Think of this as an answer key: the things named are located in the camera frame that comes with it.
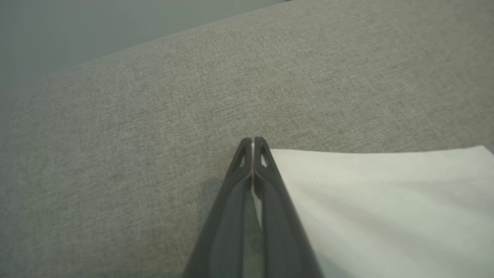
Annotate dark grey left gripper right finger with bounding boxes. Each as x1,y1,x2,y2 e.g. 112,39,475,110
253,136,323,278

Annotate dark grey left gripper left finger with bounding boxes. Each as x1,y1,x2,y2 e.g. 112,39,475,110
183,138,254,278

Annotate red and white jersey shirt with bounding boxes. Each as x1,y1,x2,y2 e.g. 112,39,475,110
251,143,494,278

